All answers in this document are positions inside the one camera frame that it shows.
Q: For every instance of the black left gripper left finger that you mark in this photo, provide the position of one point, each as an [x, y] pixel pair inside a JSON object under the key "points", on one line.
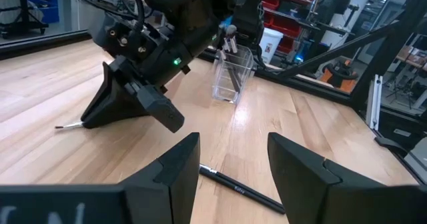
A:
{"points": [[163, 190]]}

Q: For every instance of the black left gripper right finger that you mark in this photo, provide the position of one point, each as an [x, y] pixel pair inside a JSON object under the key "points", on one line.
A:
{"points": [[310, 190]]}

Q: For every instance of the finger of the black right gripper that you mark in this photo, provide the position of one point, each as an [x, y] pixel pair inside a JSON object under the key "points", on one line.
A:
{"points": [[110, 104]]}

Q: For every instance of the fluffy makeup brush silver ferrule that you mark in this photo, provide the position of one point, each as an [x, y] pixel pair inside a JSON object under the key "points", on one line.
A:
{"points": [[231, 29], [227, 45]]}

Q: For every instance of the flat head black makeup brush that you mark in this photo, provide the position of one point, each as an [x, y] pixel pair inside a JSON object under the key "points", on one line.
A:
{"points": [[234, 80]]}

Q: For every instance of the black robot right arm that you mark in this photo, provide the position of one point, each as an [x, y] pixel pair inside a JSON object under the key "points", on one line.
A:
{"points": [[187, 24]]}

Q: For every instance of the clear acrylic brush organizer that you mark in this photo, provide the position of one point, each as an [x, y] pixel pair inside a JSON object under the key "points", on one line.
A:
{"points": [[220, 90]]}

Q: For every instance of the blue storage bin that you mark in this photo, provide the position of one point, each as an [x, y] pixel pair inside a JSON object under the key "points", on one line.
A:
{"points": [[46, 7]]}

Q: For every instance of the black rolling cart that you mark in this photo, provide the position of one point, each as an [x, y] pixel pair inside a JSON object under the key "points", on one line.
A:
{"points": [[23, 17]]}

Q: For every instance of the orange black vacuum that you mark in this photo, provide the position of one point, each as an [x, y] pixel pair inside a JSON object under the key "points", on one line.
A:
{"points": [[340, 75]]}

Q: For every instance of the white plastic bucket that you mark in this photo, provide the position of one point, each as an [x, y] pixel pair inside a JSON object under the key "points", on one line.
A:
{"points": [[271, 45]]}

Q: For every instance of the silver frame bracket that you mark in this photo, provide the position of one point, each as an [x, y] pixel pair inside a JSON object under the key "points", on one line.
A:
{"points": [[374, 100]]}

